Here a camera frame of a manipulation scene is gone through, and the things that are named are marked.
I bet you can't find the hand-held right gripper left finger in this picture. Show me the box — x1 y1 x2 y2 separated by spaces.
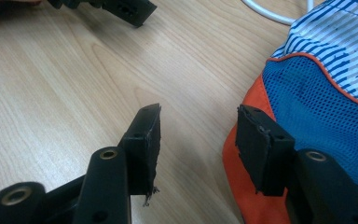
117 103 162 207

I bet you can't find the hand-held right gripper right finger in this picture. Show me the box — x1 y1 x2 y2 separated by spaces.
235 105 296 197

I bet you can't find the blue and orange backpack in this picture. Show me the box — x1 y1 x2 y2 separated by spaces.
222 0 358 224

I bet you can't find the white cable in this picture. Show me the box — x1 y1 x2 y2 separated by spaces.
241 0 315 26

